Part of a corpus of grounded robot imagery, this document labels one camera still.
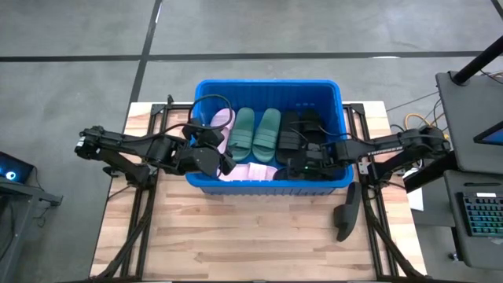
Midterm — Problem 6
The tablet with blue screen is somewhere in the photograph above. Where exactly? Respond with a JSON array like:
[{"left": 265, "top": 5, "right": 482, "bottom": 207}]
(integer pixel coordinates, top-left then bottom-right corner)
[{"left": 473, "top": 120, "right": 503, "bottom": 147}]

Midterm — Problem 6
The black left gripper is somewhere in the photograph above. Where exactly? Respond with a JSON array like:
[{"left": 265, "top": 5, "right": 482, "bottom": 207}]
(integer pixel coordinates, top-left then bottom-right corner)
[{"left": 178, "top": 127, "right": 238, "bottom": 177}]

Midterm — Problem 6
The yellow cable with plug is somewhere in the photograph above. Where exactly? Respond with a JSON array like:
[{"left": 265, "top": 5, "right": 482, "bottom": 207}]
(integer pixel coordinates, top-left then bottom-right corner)
[{"left": 404, "top": 112, "right": 450, "bottom": 142}]

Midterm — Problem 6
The black camera cable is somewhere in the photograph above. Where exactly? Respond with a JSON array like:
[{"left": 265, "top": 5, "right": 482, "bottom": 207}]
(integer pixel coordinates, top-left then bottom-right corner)
[
  {"left": 289, "top": 119, "right": 357, "bottom": 147},
  {"left": 187, "top": 93, "right": 236, "bottom": 133}
]

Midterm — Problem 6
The black aluminium rig frame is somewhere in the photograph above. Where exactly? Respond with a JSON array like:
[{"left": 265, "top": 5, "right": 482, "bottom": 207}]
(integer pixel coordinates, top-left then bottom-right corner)
[{"left": 92, "top": 94, "right": 428, "bottom": 282}]

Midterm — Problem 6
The black desk beam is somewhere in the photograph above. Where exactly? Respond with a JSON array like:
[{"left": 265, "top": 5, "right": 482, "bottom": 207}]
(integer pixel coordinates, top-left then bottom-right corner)
[{"left": 402, "top": 151, "right": 459, "bottom": 193}]

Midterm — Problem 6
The blue plastic bin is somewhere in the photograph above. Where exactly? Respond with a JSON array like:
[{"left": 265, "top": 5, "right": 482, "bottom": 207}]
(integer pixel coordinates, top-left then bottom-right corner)
[{"left": 184, "top": 79, "right": 355, "bottom": 197}]

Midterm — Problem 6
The black pole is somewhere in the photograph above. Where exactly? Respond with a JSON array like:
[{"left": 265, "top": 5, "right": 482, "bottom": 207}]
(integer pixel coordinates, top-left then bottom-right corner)
[{"left": 450, "top": 35, "right": 503, "bottom": 86}]

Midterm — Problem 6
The grey metal stand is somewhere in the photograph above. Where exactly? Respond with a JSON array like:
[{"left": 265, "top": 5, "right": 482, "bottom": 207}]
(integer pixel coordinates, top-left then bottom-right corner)
[{"left": 0, "top": 175, "right": 64, "bottom": 283}]

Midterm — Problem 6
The pink rubber slide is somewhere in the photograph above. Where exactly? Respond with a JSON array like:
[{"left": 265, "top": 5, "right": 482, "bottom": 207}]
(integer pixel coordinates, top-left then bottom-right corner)
[
  {"left": 217, "top": 161, "right": 281, "bottom": 182},
  {"left": 210, "top": 108, "right": 237, "bottom": 156}
]

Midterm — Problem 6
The green rubber slide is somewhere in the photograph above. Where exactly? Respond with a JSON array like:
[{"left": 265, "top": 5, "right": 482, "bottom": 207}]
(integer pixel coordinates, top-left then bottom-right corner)
[
  {"left": 226, "top": 107, "right": 255, "bottom": 162},
  {"left": 251, "top": 108, "right": 282, "bottom": 164}
]

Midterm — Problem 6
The black rubber slide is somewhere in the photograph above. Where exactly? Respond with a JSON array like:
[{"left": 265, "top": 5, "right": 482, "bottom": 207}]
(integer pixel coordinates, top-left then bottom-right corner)
[
  {"left": 272, "top": 167, "right": 315, "bottom": 182},
  {"left": 332, "top": 181, "right": 362, "bottom": 243},
  {"left": 300, "top": 108, "right": 327, "bottom": 146},
  {"left": 276, "top": 111, "right": 303, "bottom": 164}
]

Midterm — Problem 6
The black device with blue light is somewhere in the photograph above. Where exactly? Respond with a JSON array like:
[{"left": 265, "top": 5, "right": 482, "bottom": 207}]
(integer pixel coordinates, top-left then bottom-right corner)
[{"left": 0, "top": 151, "right": 35, "bottom": 184}]

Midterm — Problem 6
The white paper sheet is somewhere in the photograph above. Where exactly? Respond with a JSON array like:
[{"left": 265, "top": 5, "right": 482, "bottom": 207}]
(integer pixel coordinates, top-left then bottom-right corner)
[{"left": 407, "top": 168, "right": 425, "bottom": 212}]

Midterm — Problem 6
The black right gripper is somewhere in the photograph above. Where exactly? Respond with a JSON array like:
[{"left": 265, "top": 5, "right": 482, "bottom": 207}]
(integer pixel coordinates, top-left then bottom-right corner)
[{"left": 285, "top": 141, "right": 339, "bottom": 182}]

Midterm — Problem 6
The grey desk panel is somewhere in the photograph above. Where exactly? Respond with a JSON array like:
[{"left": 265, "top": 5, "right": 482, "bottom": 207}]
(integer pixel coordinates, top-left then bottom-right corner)
[{"left": 435, "top": 70, "right": 503, "bottom": 176}]

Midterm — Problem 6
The grey keyboard desk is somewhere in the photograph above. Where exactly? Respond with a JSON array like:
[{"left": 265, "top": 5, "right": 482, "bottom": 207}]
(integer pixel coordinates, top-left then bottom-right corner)
[{"left": 442, "top": 168, "right": 503, "bottom": 272}]

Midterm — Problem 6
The backlit computer keyboard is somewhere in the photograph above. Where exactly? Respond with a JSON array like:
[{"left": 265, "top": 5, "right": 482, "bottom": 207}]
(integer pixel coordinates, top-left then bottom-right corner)
[{"left": 455, "top": 191, "right": 503, "bottom": 237}]

